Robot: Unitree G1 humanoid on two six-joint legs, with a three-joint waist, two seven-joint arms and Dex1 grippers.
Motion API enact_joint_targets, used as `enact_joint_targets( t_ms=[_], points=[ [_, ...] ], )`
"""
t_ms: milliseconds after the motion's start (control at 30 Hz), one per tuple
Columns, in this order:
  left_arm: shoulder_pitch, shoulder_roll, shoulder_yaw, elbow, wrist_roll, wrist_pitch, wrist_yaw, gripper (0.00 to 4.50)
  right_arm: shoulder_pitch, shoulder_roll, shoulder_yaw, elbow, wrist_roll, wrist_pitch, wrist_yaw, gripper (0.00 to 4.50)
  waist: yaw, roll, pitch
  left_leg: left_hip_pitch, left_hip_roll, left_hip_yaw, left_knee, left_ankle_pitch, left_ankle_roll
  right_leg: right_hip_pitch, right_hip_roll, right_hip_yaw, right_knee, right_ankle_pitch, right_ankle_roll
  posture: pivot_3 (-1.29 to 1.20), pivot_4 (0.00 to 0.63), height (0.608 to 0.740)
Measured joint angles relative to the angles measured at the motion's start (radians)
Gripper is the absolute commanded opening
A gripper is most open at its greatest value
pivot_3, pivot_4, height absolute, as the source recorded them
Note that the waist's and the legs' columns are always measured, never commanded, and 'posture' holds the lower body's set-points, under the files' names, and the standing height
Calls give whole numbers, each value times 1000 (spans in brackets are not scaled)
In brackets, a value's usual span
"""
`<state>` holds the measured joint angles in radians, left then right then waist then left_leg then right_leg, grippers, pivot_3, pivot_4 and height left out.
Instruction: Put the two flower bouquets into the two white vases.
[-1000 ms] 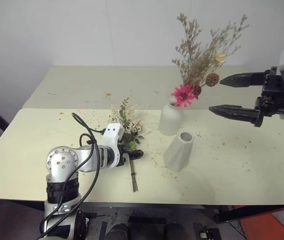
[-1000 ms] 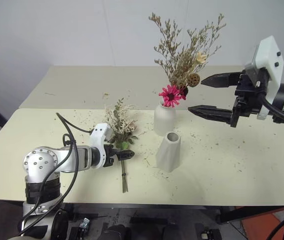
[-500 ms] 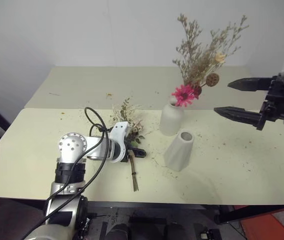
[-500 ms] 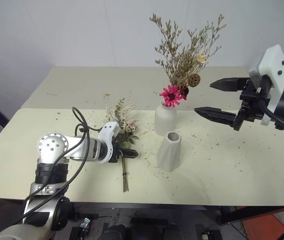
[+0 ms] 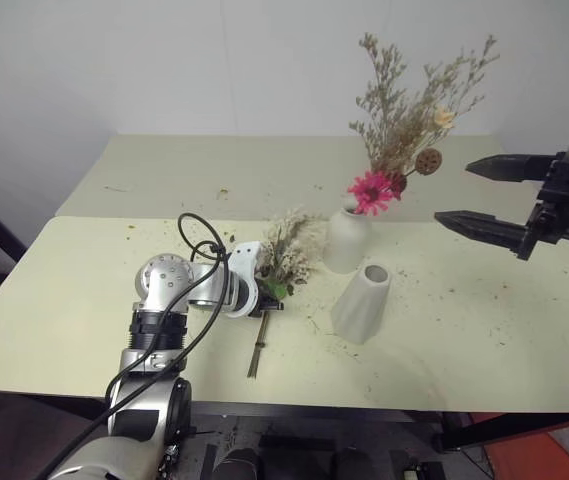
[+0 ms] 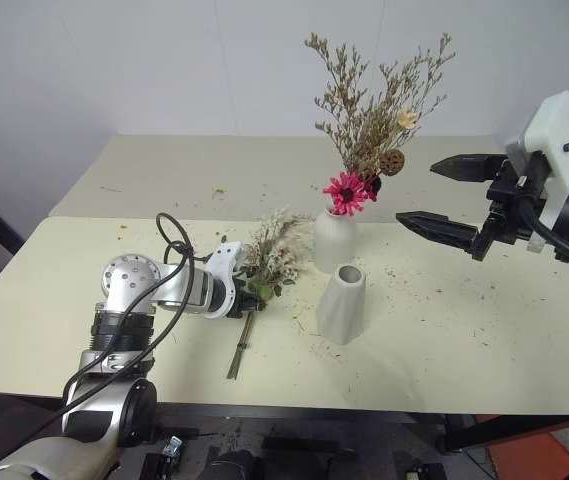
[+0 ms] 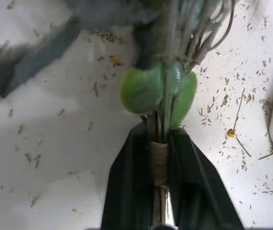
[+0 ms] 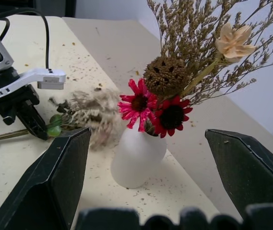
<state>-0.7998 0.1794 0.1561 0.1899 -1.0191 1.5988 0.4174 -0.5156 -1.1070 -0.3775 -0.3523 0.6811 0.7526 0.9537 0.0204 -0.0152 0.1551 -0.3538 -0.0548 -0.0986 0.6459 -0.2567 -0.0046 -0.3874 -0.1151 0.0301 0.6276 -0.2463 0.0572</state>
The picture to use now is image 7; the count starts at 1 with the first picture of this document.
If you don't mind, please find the thin brown twig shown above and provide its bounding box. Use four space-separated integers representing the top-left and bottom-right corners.
232 88 246 131

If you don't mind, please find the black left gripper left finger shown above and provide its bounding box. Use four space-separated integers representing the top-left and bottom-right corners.
100 122 155 230

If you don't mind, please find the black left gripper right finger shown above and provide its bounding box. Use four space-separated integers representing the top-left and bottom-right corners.
166 127 245 230

